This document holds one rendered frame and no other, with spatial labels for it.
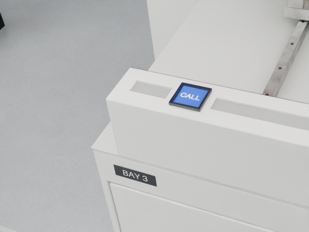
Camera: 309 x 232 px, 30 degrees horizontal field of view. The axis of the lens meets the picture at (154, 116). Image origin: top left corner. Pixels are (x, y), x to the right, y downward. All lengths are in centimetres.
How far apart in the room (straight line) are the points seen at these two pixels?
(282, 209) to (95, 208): 117
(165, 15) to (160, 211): 69
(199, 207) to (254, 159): 20
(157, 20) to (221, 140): 81
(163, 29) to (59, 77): 109
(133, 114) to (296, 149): 28
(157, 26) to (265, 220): 82
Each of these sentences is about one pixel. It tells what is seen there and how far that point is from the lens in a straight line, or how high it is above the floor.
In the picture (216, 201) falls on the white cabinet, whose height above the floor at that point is 77.
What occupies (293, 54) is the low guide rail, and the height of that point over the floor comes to 84.
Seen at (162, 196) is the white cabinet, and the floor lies 73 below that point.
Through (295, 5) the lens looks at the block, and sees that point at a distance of 133.
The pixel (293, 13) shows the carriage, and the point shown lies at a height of 87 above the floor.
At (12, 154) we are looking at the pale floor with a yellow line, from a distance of 239.
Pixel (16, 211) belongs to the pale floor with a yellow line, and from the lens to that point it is 217.
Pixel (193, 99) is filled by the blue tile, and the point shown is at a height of 96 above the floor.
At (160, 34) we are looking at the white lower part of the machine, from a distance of 171.
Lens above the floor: 159
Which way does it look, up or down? 42 degrees down
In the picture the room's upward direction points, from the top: 9 degrees counter-clockwise
